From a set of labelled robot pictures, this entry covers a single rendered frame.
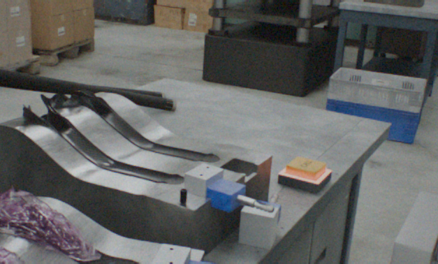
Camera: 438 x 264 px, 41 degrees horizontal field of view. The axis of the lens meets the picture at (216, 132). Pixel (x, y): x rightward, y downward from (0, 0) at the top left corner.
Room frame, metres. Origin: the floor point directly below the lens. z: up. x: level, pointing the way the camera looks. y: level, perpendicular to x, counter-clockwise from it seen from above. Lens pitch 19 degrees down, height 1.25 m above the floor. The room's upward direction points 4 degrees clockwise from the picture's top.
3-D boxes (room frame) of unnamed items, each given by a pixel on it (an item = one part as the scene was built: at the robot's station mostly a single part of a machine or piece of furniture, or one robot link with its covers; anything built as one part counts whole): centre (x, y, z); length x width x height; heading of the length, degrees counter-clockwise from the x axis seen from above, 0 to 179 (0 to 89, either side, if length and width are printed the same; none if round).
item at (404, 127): (3.93, -1.07, 0.11); 0.61 x 0.41 x 0.22; 67
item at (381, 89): (3.93, -1.07, 0.28); 0.61 x 0.41 x 0.15; 67
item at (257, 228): (0.85, -0.09, 0.83); 0.13 x 0.05 x 0.05; 163
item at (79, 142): (0.93, 0.17, 0.92); 0.35 x 0.16 x 0.09; 62
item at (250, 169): (0.88, -0.04, 0.87); 0.05 x 0.05 x 0.04; 62
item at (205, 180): (0.76, -0.03, 0.89); 0.13 x 0.05 x 0.05; 60
